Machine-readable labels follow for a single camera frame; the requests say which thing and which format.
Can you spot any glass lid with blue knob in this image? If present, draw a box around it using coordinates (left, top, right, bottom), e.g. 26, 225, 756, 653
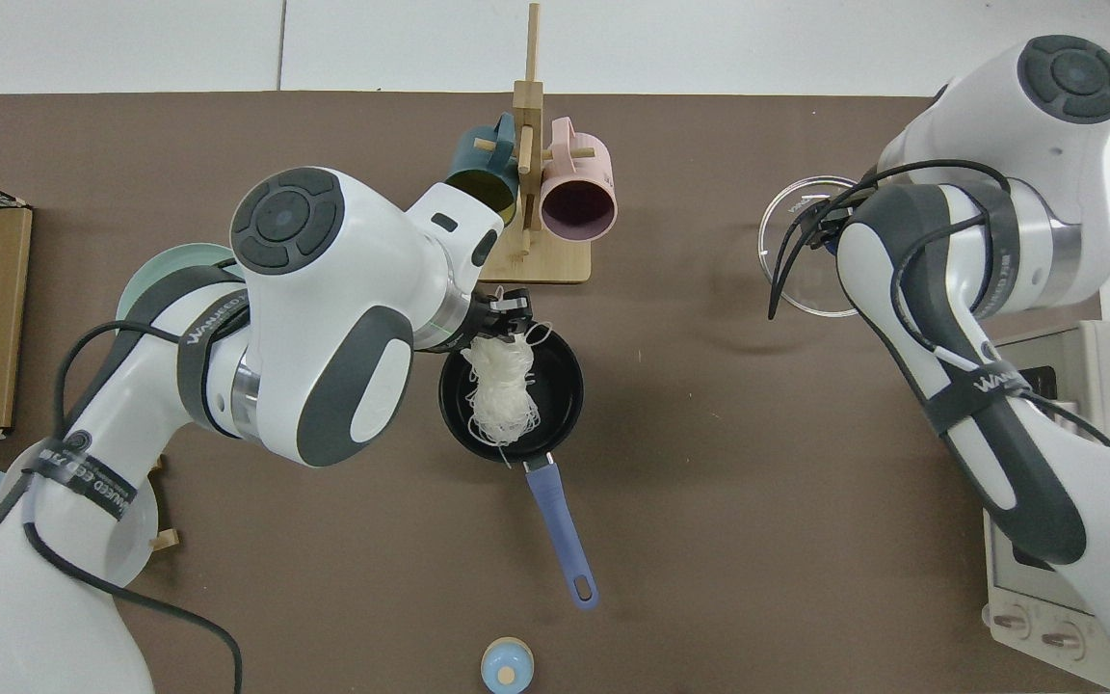
758, 174, 870, 318

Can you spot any white vermicelli bundle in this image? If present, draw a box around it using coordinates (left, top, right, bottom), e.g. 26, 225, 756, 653
460, 321, 557, 450

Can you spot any pale green plate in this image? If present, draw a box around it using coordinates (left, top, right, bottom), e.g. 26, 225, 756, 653
115, 243, 240, 331

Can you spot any wooden plate rack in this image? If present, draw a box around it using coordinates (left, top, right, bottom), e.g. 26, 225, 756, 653
145, 453, 181, 553

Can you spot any grey plate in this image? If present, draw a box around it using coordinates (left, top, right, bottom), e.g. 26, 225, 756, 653
0, 453, 161, 590

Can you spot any wooden cup stand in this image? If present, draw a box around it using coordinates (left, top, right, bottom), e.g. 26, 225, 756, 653
471, 3, 593, 284

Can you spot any pink cup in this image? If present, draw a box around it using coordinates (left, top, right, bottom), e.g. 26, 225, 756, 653
539, 117, 619, 243

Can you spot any dark teal cup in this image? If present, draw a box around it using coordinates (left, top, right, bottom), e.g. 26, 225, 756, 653
438, 113, 521, 233

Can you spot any brown table cloth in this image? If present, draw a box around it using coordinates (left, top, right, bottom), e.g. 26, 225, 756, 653
0, 92, 1105, 694

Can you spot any small blue round thing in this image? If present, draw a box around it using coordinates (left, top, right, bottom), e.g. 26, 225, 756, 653
481, 637, 535, 694

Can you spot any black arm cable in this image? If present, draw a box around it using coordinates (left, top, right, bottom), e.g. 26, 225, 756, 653
767, 159, 1110, 449
0, 323, 245, 694

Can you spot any black pot with blue handle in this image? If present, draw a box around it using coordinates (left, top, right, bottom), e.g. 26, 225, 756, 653
437, 313, 600, 611

